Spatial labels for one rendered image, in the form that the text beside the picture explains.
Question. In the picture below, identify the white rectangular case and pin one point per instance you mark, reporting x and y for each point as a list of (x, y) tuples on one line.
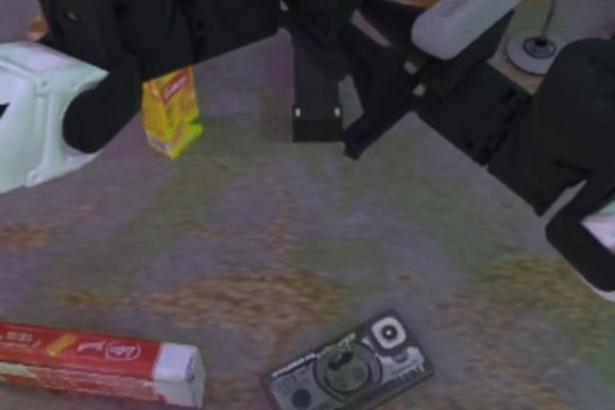
[(466, 9)]

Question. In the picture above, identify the white desk lamp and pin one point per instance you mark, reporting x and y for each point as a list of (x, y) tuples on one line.
[(533, 47)]

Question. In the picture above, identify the yellow snack box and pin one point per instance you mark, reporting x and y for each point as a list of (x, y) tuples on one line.
[(173, 112)]

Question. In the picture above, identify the patterned grey-green table cloth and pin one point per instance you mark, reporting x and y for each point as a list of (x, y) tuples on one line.
[(269, 237)]

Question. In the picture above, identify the red biscuit box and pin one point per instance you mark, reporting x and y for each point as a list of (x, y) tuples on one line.
[(91, 362)]

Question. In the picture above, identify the black camera-print pouch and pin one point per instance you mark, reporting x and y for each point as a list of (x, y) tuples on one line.
[(348, 364)]

